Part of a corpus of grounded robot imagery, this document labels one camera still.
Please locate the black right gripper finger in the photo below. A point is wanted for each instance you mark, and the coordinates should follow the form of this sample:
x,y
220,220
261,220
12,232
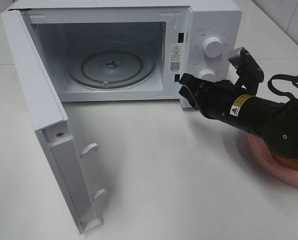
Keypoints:
x,y
190,95
189,81

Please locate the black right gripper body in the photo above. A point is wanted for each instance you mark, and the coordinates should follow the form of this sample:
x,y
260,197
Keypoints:
x,y
212,99

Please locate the burger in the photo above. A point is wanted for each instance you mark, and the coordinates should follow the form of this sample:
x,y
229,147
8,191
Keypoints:
x,y
287,162

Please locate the pink plate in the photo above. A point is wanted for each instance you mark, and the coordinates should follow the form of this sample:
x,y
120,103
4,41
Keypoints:
x,y
263,156

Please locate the white microwave door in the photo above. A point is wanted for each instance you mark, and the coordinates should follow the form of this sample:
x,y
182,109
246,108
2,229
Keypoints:
x,y
49,121

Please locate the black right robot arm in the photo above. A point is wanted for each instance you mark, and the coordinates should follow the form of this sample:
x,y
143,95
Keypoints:
x,y
236,104

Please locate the white lower timer knob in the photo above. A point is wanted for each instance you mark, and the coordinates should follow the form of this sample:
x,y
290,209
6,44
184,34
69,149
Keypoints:
x,y
207,75

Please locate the white upper power knob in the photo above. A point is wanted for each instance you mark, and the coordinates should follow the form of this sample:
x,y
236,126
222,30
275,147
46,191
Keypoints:
x,y
212,46

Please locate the white microwave oven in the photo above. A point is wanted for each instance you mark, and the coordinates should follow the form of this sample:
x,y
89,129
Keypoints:
x,y
173,29

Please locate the glass turntable plate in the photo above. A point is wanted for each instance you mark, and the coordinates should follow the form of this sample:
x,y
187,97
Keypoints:
x,y
111,65

